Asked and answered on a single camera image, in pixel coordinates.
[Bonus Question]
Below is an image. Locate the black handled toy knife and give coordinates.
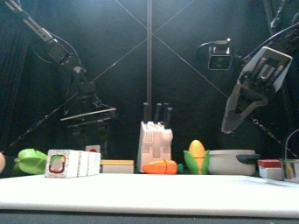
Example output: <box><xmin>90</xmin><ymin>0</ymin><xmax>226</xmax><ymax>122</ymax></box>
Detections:
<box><xmin>161</xmin><ymin>101</ymin><xmax>170</xmax><ymax>125</ymax></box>
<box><xmin>166</xmin><ymin>107</ymin><xmax>174</xmax><ymax>130</ymax></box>
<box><xmin>142</xmin><ymin>101</ymin><xmax>150</xmax><ymax>123</ymax></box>
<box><xmin>154</xmin><ymin>102</ymin><xmax>163</xmax><ymax>123</ymax></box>

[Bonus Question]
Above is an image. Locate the green toy bell pepper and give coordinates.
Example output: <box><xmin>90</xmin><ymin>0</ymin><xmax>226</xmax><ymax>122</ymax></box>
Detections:
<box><xmin>13</xmin><ymin>147</ymin><xmax>50</xmax><ymax>176</ymax></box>

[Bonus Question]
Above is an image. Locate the grey block with red dot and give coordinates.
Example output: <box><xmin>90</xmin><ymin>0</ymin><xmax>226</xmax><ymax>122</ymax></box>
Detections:
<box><xmin>85</xmin><ymin>144</ymin><xmax>102</xmax><ymax>153</ymax></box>

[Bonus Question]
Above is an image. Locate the orange toy carrot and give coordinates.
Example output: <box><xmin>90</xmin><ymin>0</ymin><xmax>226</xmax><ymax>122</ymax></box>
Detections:
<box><xmin>142</xmin><ymin>158</ymin><xmax>186</xmax><ymax>176</ymax></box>

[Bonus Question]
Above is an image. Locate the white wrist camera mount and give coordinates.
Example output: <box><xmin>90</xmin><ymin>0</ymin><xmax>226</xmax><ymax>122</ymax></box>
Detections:
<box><xmin>237</xmin><ymin>45</ymin><xmax>296</xmax><ymax>94</ymax></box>
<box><xmin>61</xmin><ymin>108</ymin><xmax>118</xmax><ymax>122</ymax></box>

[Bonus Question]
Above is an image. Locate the pale orange round toy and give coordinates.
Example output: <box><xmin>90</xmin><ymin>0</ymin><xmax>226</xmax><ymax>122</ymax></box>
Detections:
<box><xmin>0</xmin><ymin>151</ymin><xmax>7</xmax><ymax>174</ymax></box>

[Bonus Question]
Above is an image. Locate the yellow and white nigiri block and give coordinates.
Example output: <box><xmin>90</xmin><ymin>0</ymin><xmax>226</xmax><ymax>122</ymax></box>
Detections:
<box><xmin>101</xmin><ymin>158</ymin><xmax>137</xmax><ymax>175</ymax></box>

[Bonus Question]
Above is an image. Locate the grey toy cooking pot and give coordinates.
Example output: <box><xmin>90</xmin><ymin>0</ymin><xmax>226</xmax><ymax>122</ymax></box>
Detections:
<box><xmin>207</xmin><ymin>149</ymin><xmax>262</xmax><ymax>177</ymax></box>

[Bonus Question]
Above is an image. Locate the shiny metal container with handle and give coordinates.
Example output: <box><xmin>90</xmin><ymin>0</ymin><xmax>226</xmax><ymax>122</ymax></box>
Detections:
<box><xmin>282</xmin><ymin>129</ymin><xmax>299</xmax><ymax>185</ymax></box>

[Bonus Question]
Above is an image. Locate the white speckled sushi roll piece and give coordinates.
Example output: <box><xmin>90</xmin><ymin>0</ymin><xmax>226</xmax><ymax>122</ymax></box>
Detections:
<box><xmin>89</xmin><ymin>150</ymin><xmax>98</xmax><ymax>177</ymax></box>
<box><xmin>43</xmin><ymin>149</ymin><xmax>82</xmax><ymax>179</ymax></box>
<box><xmin>79</xmin><ymin>150</ymin><xmax>91</xmax><ymax>178</ymax></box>

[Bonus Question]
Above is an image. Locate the white toy knife block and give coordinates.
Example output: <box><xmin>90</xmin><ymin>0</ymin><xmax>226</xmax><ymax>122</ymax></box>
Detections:
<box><xmin>135</xmin><ymin>120</ymin><xmax>174</xmax><ymax>174</ymax></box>

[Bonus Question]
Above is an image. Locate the vertical metal frame pole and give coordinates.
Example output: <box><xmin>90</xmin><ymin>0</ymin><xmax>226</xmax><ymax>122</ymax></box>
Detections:
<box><xmin>145</xmin><ymin>0</ymin><xmax>155</xmax><ymax>123</ymax></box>

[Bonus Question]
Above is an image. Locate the red and white nigiri block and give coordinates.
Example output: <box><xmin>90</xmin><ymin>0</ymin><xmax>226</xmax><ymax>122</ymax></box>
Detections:
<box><xmin>257</xmin><ymin>158</ymin><xmax>286</xmax><ymax>181</ymax></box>

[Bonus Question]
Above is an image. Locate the black camera cable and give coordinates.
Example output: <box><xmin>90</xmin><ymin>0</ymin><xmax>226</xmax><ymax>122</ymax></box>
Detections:
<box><xmin>195</xmin><ymin>37</ymin><xmax>232</xmax><ymax>60</ymax></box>

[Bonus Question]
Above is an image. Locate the black background camera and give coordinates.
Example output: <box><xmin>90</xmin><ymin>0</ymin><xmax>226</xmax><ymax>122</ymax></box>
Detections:
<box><xmin>207</xmin><ymin>52</ymin><xmax>236</xmax><ymax>72</ymax></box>

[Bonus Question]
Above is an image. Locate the thin diagonal brace wire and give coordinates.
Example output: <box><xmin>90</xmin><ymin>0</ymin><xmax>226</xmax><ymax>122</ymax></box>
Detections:
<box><xmin>113</xmin><ymin>0</ymin><xmax>230</xmax><ymax>100</ymax></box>
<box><xmin>0</xmin><ymin>91</ymin><xmax>81</xmax><ymax>154</ymax></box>
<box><xmin>250</xmin><ymin>117</ymin><xmax>299</xmax><ymax>160</ymax></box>
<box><xmin>90</xmin><ymin>0</ymin><xmax>197</xmax><ymax>83</ymax></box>

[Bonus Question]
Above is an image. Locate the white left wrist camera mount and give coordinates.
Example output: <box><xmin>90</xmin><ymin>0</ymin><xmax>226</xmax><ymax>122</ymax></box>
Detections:
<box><xmin>61</xmin><ymin>108</ymin><xmax>118</xmax><ymax>122</ymax></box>

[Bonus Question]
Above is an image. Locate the yellow toy corn cob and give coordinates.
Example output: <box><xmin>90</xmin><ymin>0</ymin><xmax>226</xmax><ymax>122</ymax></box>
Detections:
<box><xmin>182</xmin><ymin>139</ymin><xmax>211</xmax><ymax>176</ymax></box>

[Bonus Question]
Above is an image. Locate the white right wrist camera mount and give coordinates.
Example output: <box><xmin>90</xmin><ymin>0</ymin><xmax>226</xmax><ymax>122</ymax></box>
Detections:
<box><xmin>237</xmin><ymin>45</ymin><xmax>296</xmax><ymax>94</ymax></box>

